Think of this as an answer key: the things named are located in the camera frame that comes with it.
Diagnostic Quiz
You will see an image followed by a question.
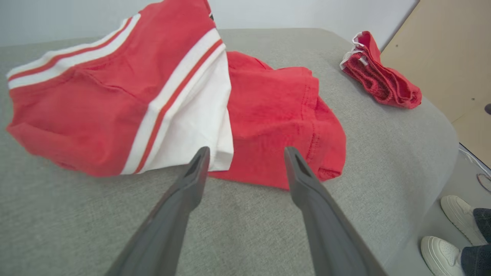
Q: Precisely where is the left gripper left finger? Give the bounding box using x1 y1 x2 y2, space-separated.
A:
105 146 211 276

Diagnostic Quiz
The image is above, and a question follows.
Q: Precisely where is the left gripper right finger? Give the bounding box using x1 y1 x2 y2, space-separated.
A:
284 146 388 276

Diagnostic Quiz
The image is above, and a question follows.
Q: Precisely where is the red shirt with white sleeves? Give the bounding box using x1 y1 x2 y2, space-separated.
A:
6 0 348 190

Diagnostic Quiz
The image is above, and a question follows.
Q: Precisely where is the red Bulls shorts white stripe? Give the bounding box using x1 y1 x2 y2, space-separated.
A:
339 31 422 109

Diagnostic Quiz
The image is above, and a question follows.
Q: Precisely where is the grey fabric sofa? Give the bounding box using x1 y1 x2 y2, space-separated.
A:
0 28 460 276

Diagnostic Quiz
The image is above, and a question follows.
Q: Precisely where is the white sneaker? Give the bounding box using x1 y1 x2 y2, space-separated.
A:
421 236 465 276
440 195 488 246

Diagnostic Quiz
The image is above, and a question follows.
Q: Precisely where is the dark jeans leg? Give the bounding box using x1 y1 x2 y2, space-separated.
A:
473 208 491 244
460 245 491 276

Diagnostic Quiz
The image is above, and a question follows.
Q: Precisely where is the beige wooden panel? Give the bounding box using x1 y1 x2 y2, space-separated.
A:
380 0 491 167

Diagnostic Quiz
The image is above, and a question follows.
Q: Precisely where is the thin looped floor cable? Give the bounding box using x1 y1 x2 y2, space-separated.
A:
477 173 491 193

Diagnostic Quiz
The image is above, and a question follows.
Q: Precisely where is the white floor cable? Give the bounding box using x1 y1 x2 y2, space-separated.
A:
459 148 491 174

